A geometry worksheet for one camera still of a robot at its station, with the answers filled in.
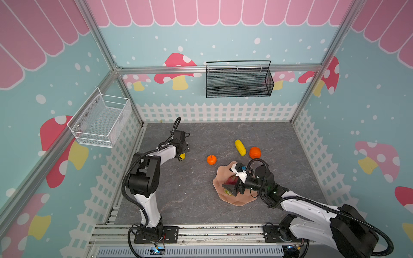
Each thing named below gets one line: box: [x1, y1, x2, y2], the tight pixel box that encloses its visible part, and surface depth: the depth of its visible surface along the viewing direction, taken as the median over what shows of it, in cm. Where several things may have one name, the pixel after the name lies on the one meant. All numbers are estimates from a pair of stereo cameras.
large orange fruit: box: [248, 146, 262, 160], surface depth 99 cm
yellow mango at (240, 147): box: [235, 139, 247, 157], surface depth 104 cm
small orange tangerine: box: [207, 154, 217, 166], surface depth 99 cm
